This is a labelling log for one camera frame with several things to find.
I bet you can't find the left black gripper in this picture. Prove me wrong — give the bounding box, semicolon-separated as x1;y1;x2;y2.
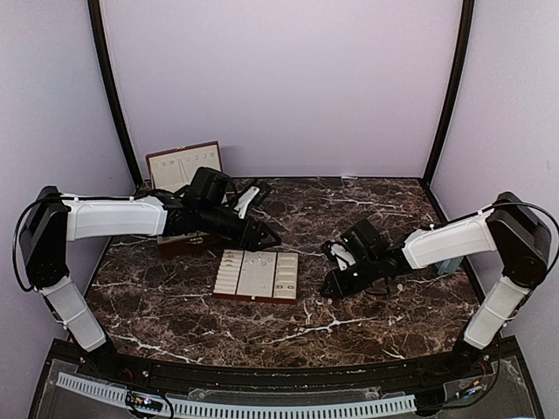
198;203;281;252

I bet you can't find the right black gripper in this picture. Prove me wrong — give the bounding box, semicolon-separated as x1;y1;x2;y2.
320;254;381;300

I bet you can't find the beige jewelry tray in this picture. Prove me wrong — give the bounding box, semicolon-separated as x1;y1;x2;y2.
212;250;299;304

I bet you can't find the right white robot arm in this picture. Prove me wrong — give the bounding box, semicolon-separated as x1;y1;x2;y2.
320;192;558;379

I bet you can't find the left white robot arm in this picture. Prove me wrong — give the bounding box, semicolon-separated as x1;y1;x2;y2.
11;167;281;381

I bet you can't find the wooden jewelry box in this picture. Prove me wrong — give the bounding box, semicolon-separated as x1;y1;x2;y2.
145;140;239;259

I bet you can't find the light blue plastic cup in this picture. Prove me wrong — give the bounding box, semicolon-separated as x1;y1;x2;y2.
435;257;463;275

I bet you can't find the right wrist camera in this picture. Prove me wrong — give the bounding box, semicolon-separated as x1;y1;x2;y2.
321;241;355;271

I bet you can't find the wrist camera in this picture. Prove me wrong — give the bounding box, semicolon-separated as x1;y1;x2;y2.
321;241;355;271
233;182;271;219

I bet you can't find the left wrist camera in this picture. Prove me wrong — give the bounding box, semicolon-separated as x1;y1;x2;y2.
233;182;271;219

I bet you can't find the black front rail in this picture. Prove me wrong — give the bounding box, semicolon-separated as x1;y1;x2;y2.
47;338;521;394

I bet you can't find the white slotted cable duct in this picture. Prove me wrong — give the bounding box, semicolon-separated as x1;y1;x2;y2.
56;373;417;418

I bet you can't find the left black frame post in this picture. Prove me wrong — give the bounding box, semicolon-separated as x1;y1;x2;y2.
87;0;143;187

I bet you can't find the black frame post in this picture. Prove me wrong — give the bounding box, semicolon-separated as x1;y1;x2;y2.
87;0;143;187
422;0;475;189

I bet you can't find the right black frame post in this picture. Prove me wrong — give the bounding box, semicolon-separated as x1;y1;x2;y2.
422;0;475;189

